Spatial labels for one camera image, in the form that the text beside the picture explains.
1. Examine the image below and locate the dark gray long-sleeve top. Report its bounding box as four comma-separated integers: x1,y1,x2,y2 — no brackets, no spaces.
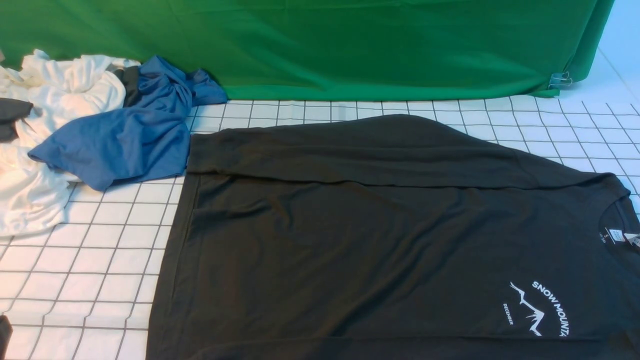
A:
146,114,640,360

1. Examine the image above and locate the green backdrop cloth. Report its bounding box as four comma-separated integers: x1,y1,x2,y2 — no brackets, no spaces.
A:
0,0,614,101

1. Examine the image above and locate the blue crumpled shirt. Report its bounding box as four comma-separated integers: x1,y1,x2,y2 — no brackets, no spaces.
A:
28,55,228,192

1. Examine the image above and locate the white grid tablecloth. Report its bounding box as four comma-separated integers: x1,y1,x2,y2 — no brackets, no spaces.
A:
0,95,639,360

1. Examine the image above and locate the metal binder clip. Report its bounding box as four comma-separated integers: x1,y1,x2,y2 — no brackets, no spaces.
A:
547,71,574,91

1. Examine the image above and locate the white crumpled garment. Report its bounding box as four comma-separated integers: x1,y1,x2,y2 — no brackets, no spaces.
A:
0,49,139,237

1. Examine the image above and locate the dark gray garment at left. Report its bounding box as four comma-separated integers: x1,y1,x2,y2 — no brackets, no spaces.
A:
0,98,34,142

